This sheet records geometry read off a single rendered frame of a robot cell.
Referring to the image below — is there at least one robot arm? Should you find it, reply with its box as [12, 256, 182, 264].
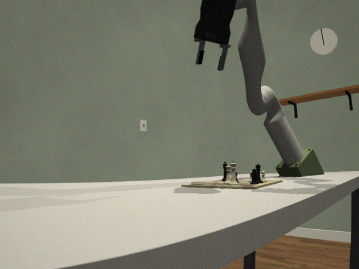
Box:
[234, 0, 303, 165]

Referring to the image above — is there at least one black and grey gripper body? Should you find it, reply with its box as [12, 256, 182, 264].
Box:
[194, 0, 236, 45]

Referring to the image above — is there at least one white chess king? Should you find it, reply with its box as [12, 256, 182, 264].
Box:
[229, 160, 238, 186]

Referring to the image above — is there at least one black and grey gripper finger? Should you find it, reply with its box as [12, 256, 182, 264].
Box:
[194, 38, 206, 64]
[217, 44, 231, 71]

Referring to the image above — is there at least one black and cream chessboard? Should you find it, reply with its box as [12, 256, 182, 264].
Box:
[181, 180, 283, 189]

